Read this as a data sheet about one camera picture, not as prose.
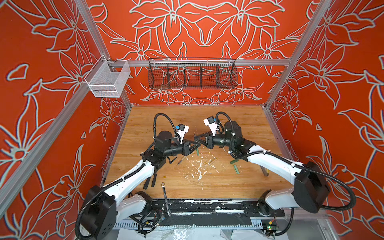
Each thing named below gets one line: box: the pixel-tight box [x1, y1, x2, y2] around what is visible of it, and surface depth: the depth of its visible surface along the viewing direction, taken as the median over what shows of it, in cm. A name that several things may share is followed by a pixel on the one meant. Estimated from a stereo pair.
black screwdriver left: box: [143, 176, 152, 190], surface depth 81 cm
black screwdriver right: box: [151, 173, 157, 188], surface depth 84 cm
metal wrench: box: [161, 182, 172, 217], surface depth 77 cm
